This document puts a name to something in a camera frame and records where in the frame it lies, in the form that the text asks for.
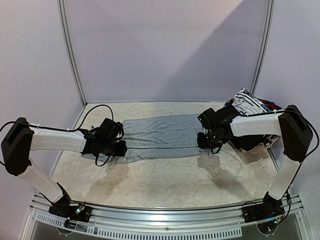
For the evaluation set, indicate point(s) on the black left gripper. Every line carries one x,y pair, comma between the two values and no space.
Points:
122,151

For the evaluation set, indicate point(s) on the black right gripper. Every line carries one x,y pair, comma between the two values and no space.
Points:
202,142

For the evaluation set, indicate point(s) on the grey tank top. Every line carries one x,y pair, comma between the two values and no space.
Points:
160,137

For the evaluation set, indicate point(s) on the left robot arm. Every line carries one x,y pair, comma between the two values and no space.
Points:
23,138

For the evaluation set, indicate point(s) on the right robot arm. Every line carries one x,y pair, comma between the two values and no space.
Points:
289,124

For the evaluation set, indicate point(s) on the pink perforated laundry basket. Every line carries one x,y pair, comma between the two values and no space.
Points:
260,146

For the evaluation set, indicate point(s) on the black shirt with buttons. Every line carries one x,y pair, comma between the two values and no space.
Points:
228,113

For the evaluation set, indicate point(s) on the white striped garment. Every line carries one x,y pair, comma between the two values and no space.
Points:
245,95

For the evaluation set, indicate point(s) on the colourful patterned garment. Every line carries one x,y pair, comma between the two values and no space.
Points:
267,105

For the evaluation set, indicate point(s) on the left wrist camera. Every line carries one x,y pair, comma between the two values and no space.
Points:
109,130

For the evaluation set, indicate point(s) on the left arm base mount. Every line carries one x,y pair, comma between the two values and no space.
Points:
74,212

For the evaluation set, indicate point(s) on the aluminium front rail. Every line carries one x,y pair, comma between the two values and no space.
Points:
212,223

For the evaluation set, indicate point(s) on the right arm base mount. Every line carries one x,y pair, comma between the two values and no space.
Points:
252,212

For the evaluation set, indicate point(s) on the right aluminium corner post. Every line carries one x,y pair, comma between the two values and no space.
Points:
263,44

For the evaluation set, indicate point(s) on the aluminium corner post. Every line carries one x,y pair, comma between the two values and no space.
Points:
263,44
61,5

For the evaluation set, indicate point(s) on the left aluminium corner post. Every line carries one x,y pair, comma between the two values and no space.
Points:
61,5

